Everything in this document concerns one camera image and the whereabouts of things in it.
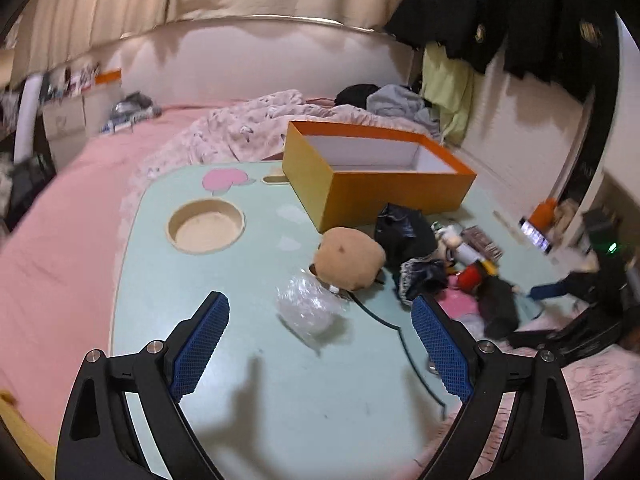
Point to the yellow cloth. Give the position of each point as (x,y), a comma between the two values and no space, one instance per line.
(38,452)

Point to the smartphone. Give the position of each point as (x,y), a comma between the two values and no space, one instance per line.
(535,237)

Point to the green hanging garment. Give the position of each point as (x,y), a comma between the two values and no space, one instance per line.
(449,85)

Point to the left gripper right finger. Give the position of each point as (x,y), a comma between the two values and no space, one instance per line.
(541,439)

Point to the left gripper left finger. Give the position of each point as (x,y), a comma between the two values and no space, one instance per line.
(98,439)

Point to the pink floral blanket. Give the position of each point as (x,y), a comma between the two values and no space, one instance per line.
(255,130)

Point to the mint cartoon lap table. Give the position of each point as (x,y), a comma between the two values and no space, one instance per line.
(361,404)

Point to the orange bottle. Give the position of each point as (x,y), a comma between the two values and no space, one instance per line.
(542,218)

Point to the white bedside drawer cabinet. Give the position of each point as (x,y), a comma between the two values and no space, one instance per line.
(65,127)

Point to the black lace cloth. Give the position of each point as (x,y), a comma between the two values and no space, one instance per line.
(411,252)

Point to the brown card deck box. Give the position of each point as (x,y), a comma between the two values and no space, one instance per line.
(482,243)

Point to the cartoon figure toy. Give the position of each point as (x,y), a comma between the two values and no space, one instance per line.
(459,251)

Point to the pink fuzzy sleeve forearm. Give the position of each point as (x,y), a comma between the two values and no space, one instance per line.
(605,396)

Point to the black square box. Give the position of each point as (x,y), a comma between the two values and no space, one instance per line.
(495,300)

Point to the brown plush toy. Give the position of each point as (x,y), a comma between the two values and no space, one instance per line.
(347,259)

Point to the red thread spool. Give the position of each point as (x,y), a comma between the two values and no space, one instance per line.
(471,277)

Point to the pink bed sheet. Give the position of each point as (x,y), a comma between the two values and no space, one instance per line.
(59,266)

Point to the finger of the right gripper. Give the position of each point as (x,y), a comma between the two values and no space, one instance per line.
(548,291)
(560,334)

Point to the white roll tube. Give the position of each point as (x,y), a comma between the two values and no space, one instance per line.
(26,119)

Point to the orange cardboard box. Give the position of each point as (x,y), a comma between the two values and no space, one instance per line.
(345,174)

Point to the grey clothes pile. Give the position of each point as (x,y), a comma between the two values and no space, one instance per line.
(398,101)

